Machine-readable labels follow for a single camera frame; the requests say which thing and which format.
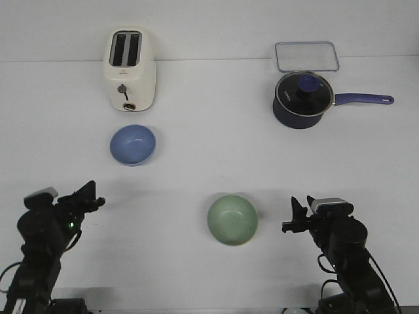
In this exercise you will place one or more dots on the dark blue saucepan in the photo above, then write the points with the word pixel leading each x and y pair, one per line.
pixel 296 120

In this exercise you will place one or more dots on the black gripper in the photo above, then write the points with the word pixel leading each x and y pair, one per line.
pixel 71 210
pixel 317 226

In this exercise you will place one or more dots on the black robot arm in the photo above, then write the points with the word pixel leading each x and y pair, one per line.
pixel 50 227
pixel 342 241

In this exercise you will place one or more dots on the glass pot lid blue knob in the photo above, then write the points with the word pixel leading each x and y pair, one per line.
pixel 304 92

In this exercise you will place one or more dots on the blue bowl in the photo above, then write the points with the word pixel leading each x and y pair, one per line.
pixel 132 145

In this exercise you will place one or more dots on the green bowl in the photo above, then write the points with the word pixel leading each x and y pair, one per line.
pixel 232 220

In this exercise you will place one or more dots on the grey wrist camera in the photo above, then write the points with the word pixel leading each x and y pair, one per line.
pixel 40 198
pixel 336 206

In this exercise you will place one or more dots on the cream two-slot toaster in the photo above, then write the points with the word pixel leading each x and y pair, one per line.
pixel 129 69

